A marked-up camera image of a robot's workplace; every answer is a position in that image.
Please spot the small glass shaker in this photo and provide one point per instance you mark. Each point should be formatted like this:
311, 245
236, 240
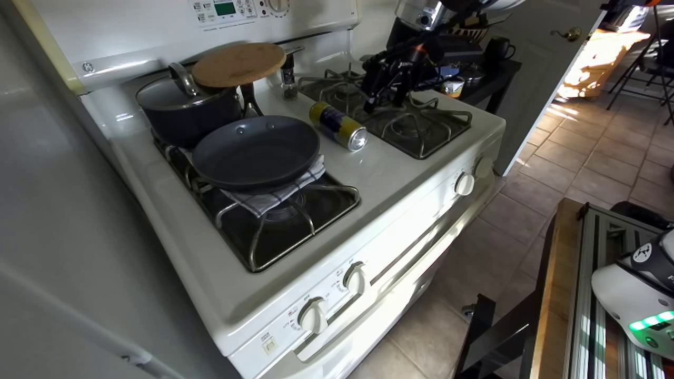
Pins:
290, 78

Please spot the bare black burner grate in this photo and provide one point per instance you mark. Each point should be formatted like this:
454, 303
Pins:
414, 126

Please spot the checkered dish cloth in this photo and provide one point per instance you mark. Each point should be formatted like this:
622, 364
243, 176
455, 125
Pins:
281, 193

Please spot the white door with knob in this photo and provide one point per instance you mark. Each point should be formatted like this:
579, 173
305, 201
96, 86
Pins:
540, 85

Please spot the black mug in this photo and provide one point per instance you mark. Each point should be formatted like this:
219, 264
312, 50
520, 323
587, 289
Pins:
499, 50

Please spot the yellow and blue can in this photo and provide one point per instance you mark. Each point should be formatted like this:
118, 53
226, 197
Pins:
337, 126

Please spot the black tripod stand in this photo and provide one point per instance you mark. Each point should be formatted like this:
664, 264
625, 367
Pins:
646, 63

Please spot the white grey robot base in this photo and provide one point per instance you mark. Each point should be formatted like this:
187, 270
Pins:
639, 296

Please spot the black metal frame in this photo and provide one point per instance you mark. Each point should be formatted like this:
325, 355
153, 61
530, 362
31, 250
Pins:
492, 337

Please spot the white stove knob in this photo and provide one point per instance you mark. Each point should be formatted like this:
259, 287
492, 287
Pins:
311, 314
355, 278
463, 184

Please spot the black side table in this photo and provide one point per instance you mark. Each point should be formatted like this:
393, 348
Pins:
492, 76

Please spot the white refrigerator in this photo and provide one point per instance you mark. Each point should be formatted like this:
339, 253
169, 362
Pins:
55, 280

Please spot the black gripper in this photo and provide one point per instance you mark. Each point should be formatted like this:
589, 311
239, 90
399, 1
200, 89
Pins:
414, 59

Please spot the dark grey frying pan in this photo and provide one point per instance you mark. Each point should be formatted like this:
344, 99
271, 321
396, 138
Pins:
256, 149

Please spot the small white cup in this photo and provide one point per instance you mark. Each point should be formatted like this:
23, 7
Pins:
454, 86

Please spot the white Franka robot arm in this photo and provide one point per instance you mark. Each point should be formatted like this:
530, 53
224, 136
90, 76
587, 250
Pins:
435, 14

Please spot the black burner grate under pan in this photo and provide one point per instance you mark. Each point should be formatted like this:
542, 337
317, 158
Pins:
281, 224

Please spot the white gas stove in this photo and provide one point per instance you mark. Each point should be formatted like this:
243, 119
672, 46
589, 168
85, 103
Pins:
393, 182

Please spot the round wooden lid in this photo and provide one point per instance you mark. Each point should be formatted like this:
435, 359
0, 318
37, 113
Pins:
239, 63

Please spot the wooden crate with metal rails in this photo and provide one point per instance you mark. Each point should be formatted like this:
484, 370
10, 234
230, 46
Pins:
560, 301

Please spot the dark grey cooking pot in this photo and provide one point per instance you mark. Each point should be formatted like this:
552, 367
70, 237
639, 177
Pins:
182, 105

